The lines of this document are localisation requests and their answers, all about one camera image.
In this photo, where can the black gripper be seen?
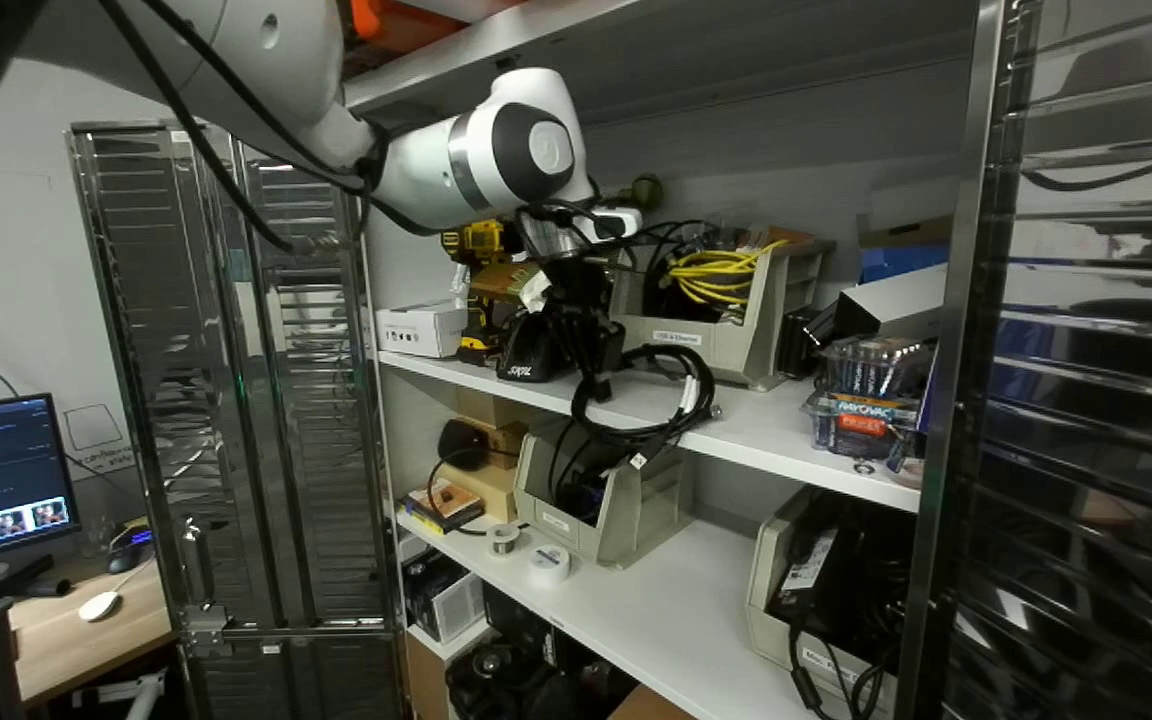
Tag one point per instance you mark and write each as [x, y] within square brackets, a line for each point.
[578, 294]

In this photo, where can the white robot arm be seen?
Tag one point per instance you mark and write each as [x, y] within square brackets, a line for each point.
[471, 154]

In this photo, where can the black battery charger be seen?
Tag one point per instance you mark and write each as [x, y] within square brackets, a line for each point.
[522, 355]

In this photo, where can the small brown cardboard box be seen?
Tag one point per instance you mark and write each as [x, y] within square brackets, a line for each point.
[501, 464]

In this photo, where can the black pouch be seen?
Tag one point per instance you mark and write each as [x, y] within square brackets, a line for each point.
[466, 444]

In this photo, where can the white cardboard product box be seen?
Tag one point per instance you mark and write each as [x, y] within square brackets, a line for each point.
[418, 331]

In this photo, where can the grey bin with black items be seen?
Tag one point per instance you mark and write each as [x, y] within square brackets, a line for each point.
[631, 513]

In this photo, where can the light wooden box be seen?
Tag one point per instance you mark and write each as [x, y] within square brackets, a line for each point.
[451, 505]

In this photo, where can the small grey tape roll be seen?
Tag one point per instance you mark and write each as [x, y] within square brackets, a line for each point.
[505, 539]

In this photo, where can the white tape roll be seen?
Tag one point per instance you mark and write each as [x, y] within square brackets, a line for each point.
[550, 563]

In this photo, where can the white metal shelf unit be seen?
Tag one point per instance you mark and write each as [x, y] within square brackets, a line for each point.
[709, 614]

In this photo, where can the clear plastic bin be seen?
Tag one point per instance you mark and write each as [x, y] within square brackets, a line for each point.
[868, 400]

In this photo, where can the grey flat box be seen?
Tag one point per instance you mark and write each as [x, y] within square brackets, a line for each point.
[899, 305]

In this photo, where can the orange plastic case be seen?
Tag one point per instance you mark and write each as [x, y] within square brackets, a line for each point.
[366, 16]

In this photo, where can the white computer mouse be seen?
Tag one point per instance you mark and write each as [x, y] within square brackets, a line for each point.
[96, 605]

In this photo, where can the wooden desk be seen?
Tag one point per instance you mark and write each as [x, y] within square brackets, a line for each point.
[82, 644]

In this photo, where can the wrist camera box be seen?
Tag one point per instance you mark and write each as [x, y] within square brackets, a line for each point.
[591, 224]

